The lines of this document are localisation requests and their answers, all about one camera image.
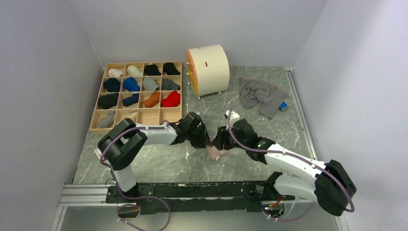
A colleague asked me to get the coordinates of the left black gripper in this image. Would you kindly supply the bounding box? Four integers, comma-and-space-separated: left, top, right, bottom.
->
187, 124, 213, 149

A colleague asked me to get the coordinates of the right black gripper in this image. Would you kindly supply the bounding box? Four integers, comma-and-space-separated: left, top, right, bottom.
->
211, 125, 248, 151

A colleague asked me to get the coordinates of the pink beige underwear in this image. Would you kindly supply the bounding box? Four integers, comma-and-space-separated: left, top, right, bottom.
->
206, 146, 228, 160

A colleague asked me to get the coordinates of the grey striped underwear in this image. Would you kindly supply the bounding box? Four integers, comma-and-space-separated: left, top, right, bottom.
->
239, 78, 288, 119

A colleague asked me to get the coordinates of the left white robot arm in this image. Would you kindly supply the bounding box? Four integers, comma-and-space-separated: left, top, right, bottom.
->
97, 112, 212, 202

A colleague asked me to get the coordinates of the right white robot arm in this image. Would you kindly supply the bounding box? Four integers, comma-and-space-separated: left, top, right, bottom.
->
212, 119, 357, 217

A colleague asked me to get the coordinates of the red rolled sock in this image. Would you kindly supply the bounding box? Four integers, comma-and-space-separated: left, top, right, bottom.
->
161, 91, 181, 108

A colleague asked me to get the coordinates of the blue small object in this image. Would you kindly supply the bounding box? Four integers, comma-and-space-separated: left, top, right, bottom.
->
279, 102, 289, 111

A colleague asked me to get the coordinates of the orange rolled sock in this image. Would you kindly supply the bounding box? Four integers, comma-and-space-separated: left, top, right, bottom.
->
142, 91, 160, 108

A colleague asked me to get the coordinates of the striped dark rolled sock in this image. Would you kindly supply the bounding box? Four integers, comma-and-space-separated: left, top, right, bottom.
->
162, 78, 181, 90

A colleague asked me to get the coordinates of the wooden compartment tray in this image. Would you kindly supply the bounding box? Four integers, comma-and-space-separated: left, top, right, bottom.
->
89, 61, 183, 134

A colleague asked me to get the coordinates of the cream cylindrical drum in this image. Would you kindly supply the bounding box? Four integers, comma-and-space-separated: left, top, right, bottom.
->
185, 44, 230, 100

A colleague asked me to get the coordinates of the black rolled sock right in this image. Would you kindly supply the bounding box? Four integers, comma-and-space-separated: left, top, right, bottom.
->
163, 63, 180, 76

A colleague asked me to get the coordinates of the dark navy rolled sock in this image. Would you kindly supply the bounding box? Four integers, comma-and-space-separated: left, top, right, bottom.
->
122, 93, 139, 107

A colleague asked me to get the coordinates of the blue rolled sock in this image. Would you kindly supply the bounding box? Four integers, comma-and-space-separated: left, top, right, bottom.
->
123, 77, 140, 92

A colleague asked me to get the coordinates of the cream rolled sock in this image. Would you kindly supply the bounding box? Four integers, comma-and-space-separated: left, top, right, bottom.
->
127, 65, 143, 77

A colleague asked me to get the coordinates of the light grey rolled sock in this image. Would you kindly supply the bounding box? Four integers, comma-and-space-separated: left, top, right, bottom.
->
97, 111, 115, 128

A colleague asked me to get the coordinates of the black ribbed rolled sock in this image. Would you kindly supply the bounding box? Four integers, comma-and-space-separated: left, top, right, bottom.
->
97, 92, 119, 109

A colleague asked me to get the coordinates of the white rolled sock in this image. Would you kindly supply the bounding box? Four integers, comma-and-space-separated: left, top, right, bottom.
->
108, 68, 123, 77

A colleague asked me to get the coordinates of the red white small card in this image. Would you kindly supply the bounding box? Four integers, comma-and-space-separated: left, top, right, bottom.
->
94, 148, 102, 159

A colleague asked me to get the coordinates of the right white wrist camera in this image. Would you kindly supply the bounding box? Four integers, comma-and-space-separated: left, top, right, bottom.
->
224, 110, 241, 125

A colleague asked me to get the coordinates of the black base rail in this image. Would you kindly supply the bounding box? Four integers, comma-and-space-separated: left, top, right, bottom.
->
105, 180, 295, 215

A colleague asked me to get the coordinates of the aluminium frame rail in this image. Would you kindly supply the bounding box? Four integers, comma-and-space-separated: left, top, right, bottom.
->
50, 184, 349, 231

